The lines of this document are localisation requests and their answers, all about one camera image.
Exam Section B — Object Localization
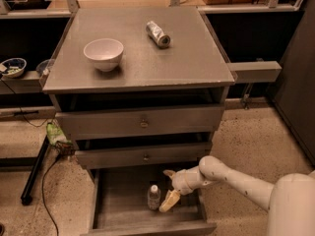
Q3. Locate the white ceramic bowl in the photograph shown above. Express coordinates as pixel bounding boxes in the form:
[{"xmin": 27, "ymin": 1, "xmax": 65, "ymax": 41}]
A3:
[{"xmin": 84, "ymin": 38, "xmax": 124, "ymax": 72}]

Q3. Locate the black metal bar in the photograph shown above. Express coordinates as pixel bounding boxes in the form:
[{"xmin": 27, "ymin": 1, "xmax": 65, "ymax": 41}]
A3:
[{"xmin": 21, "ymin": 137, "xmax": 49, "ymax": 206}]

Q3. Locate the grey drawer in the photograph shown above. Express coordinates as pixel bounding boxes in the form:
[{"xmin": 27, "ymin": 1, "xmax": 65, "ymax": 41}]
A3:
[
  {"xmin": 56, "ymin": 104, "xmax": 224, "ymax": 141},
  {"xmin": 75, "ymin": 142, "xmax": 212, "ymax": 169},
  {"xmin": 81, "ymin": 162, "xmax": 217, "ymax": 236}
]

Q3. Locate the grey side shelf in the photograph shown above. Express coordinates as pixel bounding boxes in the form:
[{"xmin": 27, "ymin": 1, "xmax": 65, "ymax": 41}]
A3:
[{"xmin": 227, "ymin": 61, "xmax": 282, "ymax": 84}]

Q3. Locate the grey middle drawer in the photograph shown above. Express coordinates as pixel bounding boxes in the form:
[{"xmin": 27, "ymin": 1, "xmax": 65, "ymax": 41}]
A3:
[{"xmin": 75, "ymin": 142, "xmax": 212, "ymax": 169}]

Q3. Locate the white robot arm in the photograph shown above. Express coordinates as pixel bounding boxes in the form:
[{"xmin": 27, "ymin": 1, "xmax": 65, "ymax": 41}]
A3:
[{"xmin": 159, "ymin": 155, "xmax": 315, "ymax": 236}]

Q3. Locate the clear plastic bottle white cap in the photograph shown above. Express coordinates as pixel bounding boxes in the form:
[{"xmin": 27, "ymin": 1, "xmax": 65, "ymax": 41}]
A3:
[{"xmin": 147, "ymin": 185, "xmax": 160, "ymax": 210}]

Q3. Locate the blue patterned bowl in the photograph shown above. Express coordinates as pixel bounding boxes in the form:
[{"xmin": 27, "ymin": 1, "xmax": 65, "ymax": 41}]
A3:
[{"xmin": 0, "ymin": 58, "xmax": 27, "ymax": 78}]

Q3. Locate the grey bottom drawer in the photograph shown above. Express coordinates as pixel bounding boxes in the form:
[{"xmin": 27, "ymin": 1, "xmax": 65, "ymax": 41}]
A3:
[{"xmin": 81, "ymin": 162, "xmax": 217, "ymax": 236}]

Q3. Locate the grey left bench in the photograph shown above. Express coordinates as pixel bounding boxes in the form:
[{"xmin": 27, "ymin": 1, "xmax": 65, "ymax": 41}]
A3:
[{"xmin": 0, "ymin": 71, "xmax": 41, "ymax": 94}]

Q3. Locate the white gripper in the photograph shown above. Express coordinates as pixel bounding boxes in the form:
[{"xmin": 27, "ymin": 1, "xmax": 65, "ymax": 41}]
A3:
[{"xmin": 158, "ymin": 166, "xmax": 211, "ymax": 212}]

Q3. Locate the dark cabinet at right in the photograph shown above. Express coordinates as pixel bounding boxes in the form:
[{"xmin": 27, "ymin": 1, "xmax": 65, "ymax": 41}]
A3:
[{"xmin": 269, "ymin": 0, "xmax": 315, "ymax": 164}]

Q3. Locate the grey top drawer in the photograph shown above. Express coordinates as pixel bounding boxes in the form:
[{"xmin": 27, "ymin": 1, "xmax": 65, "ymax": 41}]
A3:
[{"xmin": 56, "ymin": 104, "xmax": 224, "ymax": 141}]

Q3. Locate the small glass bowl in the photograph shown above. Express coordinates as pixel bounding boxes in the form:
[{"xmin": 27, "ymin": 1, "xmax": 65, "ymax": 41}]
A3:
[{"xmin": 35, "ymin": 59, "xmax": 55, "ymax": 77}]

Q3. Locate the silver crushed can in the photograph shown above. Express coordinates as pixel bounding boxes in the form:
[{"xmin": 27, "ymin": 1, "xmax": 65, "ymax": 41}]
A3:
[{"xmin": 146, "ymin": 21, "xmax": 170, "ymax": 48}]

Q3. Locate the green snack bag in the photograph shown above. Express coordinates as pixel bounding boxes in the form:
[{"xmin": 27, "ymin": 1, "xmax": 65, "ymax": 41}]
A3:
[{"xmin": 46, "ymin": 122, "xmax": 72, "ymax": 148}]

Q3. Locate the black floor cable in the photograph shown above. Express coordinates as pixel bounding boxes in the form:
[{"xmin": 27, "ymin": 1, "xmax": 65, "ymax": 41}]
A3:
[{"xmin": 40, "ymin": 152, "xmax": 63, "ymax": 236}]

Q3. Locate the grey drawer cabinet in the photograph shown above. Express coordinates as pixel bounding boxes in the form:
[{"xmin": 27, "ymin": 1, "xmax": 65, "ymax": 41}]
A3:
[{"xmin": 38, "ymin": 5, "xmax": 237, "ymax": 236}]

